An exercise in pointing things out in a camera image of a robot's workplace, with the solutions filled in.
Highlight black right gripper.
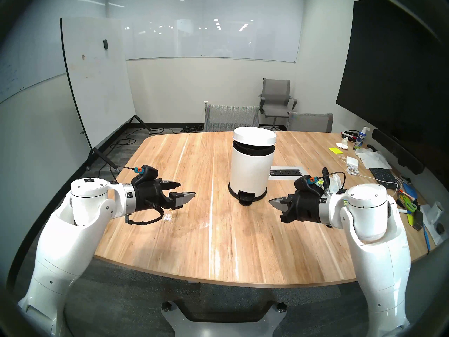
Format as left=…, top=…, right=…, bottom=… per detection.
left=269, top=191, right=324, bottom=224

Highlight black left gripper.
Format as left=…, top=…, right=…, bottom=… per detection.
left=133, top=180, right=196, bottom=214

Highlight white pedal trash bin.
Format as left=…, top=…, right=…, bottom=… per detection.
left=227, top=126, right=277, bottom=207

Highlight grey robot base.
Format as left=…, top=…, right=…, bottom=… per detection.
left=161, top=299, right=288, bottom=337

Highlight grey ribbed mesh chair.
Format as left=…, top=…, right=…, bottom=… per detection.
left=204, top=102, right=260, bottom=132

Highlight whiteboard cleaner spray bottle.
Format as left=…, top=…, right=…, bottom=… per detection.
left=354, top=126, right=370, bottom=151

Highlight white cloth sheet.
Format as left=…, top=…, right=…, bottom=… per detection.
left=355, top=147, right=393, bottom=170

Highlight black keyboard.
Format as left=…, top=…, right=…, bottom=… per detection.
left=369, top=167, right=397, bottom=183

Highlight grey swivel office chair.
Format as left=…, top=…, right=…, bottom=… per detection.
left=259, top=78, right=298, bottom=131

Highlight black video bar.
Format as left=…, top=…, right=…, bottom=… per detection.
left=371, top=128, right=425, bottom=175

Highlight black and yellow tool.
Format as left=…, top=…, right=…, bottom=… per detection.
left=407, top=210, right=425, bottom=231

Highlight rolling whiteboard on stand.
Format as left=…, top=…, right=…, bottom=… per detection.
left=60, top=17, right=153, bottom=173

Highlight white paper sheet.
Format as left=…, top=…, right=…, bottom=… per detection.
left=419, top=204, right=446, bottom=245

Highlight white mug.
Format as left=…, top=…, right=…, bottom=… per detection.
left=429, top=200, right=444, bottom=223

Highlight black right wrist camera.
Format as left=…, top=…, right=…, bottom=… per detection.
left=294, top=175, right=324, bottom=196

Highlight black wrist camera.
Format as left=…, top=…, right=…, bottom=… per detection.
left=132, top=165, right=159, bottom=185
left=294, top=175, right=324, bottom=196

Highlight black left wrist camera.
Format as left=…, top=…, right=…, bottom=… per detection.
left=132, top=165, right=159, bottom=185

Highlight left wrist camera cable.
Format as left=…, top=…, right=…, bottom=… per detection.
left=109, top=165, right=144, bottom=184

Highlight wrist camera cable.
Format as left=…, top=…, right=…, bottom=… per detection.
left=109, top=165, right=144, bottom=184
left=309, top=167, right=347, bottom=196

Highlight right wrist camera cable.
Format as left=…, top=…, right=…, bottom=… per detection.
left=309, top=167, right=347, bottom=196

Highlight black left gripper cable loop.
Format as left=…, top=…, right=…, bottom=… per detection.
left=125, top=199, right=165, bottom=225

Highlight white charger cable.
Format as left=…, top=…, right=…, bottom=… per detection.
left=339, top=156, right=362, bottom=176

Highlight green handled scissors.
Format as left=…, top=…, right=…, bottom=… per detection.
left=398, top=194, right=418, bottom=214

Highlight large black wall screen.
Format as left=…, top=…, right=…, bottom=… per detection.
left=335, top=0, right=449, bottom=154

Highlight wall glass whiteboard with writing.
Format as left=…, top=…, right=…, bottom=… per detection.
left=0, top=10, right=67, bottom=105

